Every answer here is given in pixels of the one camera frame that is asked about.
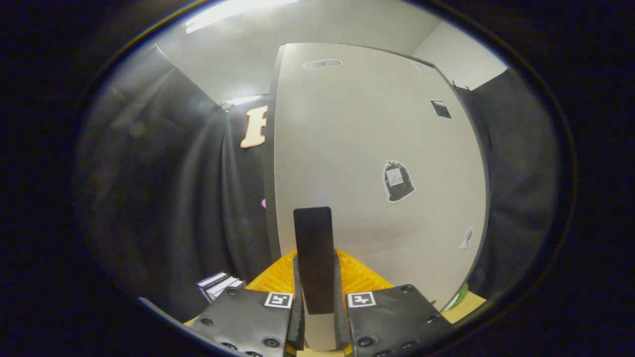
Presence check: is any grey shoe cabinet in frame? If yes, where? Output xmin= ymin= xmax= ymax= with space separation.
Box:
xmin=263 ymin=43 xmax=493 ymax=310

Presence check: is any ceiling light panel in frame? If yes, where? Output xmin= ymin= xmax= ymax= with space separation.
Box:
xmin=222 ymin=94 xmax=268 ymax=111

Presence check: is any blue cover book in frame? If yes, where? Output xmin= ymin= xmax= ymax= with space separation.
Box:
xmin=196 ymin=271 xmax=231 ymax=301

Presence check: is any black door handle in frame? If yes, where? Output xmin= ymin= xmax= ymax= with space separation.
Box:
xmin=293 ymin=207 xmax=334 ymax=315

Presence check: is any green white object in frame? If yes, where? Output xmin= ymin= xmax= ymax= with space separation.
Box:
xmin=446 ymin=282 xmax=470 ymax=312

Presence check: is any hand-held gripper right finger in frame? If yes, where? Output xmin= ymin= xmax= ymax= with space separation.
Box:
xmin=332 ymin=249 xmax=453 ymax=357

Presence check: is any white shoe cabinet door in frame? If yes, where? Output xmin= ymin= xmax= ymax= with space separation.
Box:
xmin=274 ymin=43 xmax=491 ymax=351

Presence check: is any black backdrop cloth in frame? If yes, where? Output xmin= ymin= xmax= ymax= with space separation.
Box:
xmin=73 ymin=42 xmax=564 ymax=323

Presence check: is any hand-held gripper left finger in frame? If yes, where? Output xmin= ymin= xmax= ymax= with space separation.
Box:
xmin=190 ymin=250 xmax=305 ymax=357

